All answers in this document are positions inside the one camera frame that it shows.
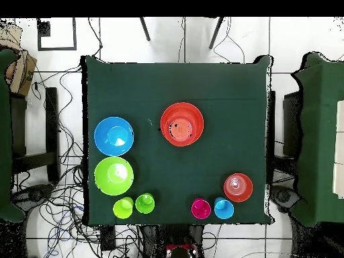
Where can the lime green cup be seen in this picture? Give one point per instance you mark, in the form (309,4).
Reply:
(123,209)

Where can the black bench frame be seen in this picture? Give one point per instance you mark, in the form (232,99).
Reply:
(52,129)
(291,123)

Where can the grey chair base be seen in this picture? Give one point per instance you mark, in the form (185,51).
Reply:
(283,196)

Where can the pink cup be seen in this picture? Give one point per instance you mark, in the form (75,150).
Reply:
(201,209)

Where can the blue bowl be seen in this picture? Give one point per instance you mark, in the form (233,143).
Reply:
(114,136)

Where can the dark green side tablecloth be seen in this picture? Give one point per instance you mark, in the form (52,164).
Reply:
(5,134)
(319,121)

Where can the black power strip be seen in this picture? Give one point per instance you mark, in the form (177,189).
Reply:
(108,237)

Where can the lime green bowl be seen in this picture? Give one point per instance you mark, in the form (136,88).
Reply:
(114,176)

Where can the small orange bowl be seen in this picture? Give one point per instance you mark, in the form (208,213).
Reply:
(237,187)
(181,130)

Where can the blue cup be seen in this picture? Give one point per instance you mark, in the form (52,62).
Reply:
(224,209)

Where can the white block stack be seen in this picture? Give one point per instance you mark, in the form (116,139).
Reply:
(339,150)

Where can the cardboard box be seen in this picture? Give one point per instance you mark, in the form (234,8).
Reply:
(20,72)

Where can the grey stand base with knob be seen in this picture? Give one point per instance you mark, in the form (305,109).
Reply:
(32,196)

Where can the black square floor frame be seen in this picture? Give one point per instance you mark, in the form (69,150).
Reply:
(43,29)

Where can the black tripod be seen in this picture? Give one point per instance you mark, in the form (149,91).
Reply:
(145,29)

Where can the large orange bowl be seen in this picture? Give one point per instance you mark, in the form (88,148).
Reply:
(182,106)

